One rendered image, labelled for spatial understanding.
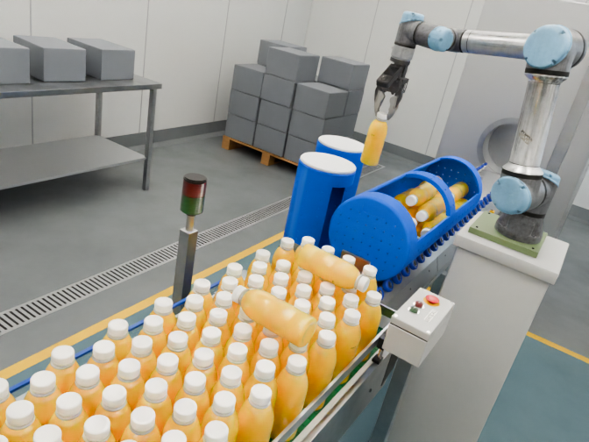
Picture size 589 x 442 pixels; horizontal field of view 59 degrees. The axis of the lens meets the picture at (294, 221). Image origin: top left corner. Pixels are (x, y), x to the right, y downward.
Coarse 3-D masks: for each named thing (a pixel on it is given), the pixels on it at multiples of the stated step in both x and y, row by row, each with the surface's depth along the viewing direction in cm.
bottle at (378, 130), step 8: (376, 120) 187; (384, 120) 186; (376, 128) 187; (384, 128) 187; (368, 136) 189; (376, 136) 187; (384, 136) 188; (368, 144) 190; (376, 144) 189; (368, 152) 191; (376, 152) 190; (360, 160) 195; (368, 160) 192; (376, 160) 192
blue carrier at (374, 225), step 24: (432, 168) 236; (456, 168) 230; (384, 192) 202; (480, 192) 224; (336, 216) 168; (360, 216) 163; (384, 216) 159; (408, 216) 160; (456, 216) 197; (336, 240) 171; (360, 240) 166; (384, 240) 161; (408, 240) 157; (432, 240) 179; (384, 264) 163
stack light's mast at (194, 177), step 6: (186, 174) 140; (192, 174) 140; (198, 174) 141; (186, 180) 137; (192, 180) 136; (198, 180) 137; (204, 180) 138; (192, 216) 142; (186, 222) 144; (192, 222) 144; (186, 228) 144; (192, 228) 145
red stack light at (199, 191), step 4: (184, 180) 138; (184, 184) 138; (188, 184) 137; (192, 184) 137; (196, 184) 137; (200, 184) 137; (204, 184) 138; (184, 188) 138; (188, 188) 137; (192, 188) 137; (196, 188) 137; (200, 188) 138; (204, 188) 139; (184, 192) 138; (188, 192) 138; (192, 192) 137; (196, 192) 138; (200, 192) 138; (204, 192) 140; (188, 196) 138; (192, 196) 138; (196, 196) 138; (200, 196) 139
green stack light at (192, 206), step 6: (186, 198) 138; (192, 198) 138; (198, 198) 139; (204, 198) 142; (186, 204) 139; (192, 204) 139; (198, 204) 140; (186, 210) 140; (192, 210) 140; (198, 210) 141
